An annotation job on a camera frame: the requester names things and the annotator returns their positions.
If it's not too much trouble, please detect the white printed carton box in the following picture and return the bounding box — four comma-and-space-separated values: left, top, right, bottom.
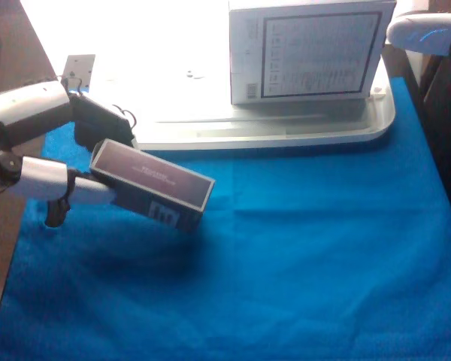
228, 0, 398, 107

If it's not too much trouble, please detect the dark maroon rectangular box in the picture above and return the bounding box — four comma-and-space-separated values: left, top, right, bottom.
89, 138, 216, 232

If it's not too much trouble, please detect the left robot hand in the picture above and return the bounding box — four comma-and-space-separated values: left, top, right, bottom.
0, 77, 140, 229

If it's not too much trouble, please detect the white plastic tray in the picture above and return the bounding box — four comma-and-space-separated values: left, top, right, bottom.
93, 0, 398, 152

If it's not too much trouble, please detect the blue table cloth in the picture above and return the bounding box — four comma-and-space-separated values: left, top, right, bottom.
0, 76, 451, 361

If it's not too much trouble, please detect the grey metal bracket plate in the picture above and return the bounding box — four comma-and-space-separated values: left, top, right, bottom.
61, 53, 97, 95

